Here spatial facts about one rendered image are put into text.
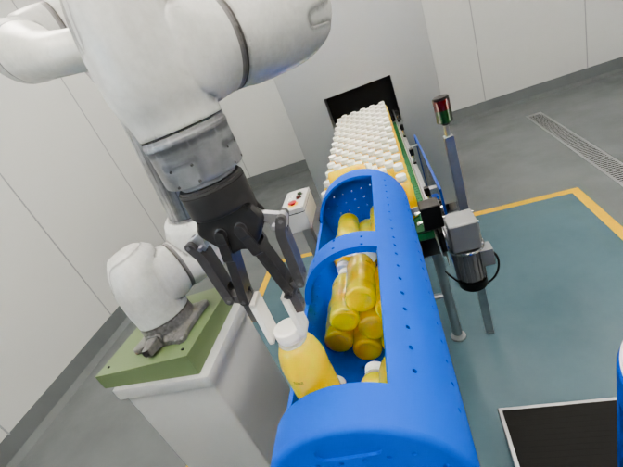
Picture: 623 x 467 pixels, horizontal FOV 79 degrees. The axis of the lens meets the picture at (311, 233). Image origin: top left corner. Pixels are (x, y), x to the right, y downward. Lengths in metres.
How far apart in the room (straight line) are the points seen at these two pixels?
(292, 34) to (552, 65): 5.41
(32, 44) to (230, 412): 0.94
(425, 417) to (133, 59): 0.49
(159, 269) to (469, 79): 4.90
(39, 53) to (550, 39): 5.42
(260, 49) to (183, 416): 1.06
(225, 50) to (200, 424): 1.08
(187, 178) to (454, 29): 5.14
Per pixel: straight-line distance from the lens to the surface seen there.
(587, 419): 1.80
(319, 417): 0.53
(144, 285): 1.10
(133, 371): 1.20
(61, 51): 0.70
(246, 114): 5.76
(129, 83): 0.38
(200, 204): 0.41
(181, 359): 1.08
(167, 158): 0.40
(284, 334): 0.52
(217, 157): 0.39
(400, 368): 0.56
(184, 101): 0.38
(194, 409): 1.23
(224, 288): 0.49
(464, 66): 5.50
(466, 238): 1.53
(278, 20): 0.45
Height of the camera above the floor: 1.63
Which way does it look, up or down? 25 degrees down
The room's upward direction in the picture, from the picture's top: 23 degrees counter-clockwise
